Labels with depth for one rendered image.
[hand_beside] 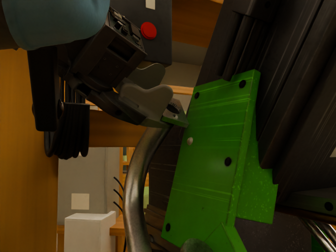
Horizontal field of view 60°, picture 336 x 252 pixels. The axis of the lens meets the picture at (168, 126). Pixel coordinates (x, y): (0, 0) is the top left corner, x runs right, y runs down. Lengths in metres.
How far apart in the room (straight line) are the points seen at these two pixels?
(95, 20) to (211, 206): 0.23
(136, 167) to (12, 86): 0.29
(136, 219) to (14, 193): 0.27
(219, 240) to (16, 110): 0.44
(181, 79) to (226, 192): 11.87
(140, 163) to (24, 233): 0.28
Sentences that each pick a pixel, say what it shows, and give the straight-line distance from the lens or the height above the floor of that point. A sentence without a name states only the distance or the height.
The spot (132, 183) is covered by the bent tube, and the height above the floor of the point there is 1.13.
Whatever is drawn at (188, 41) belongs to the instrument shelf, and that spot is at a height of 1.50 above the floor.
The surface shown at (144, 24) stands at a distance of 0.59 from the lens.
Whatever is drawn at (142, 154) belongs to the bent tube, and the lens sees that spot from 0.42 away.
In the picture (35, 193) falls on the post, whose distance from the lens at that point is 0.61.
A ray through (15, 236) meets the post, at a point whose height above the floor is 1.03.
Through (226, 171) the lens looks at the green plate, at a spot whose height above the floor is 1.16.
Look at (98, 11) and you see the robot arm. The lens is 0.17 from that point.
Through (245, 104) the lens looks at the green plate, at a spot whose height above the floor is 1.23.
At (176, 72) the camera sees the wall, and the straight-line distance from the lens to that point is 12.12.
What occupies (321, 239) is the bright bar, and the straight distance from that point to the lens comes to 0.42.
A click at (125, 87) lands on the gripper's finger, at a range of 0.34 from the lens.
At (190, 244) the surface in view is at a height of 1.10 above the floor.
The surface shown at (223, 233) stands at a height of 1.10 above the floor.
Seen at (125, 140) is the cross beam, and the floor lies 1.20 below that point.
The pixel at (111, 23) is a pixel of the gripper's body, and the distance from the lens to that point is 0.32.
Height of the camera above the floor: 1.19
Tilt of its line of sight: 4 degrees up
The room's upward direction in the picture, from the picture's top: straight up
